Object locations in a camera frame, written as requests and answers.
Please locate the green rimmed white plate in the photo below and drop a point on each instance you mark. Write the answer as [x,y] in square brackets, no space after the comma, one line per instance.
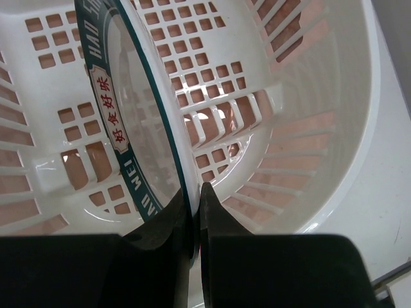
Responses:
[139,109]

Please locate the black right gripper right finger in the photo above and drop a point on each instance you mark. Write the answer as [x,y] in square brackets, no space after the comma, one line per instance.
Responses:
[240,269]

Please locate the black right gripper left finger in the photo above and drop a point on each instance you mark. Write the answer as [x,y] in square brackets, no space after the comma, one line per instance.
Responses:
[149,267]

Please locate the white pink dish rack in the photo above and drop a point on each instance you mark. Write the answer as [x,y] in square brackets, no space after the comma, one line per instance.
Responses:
[278,100]

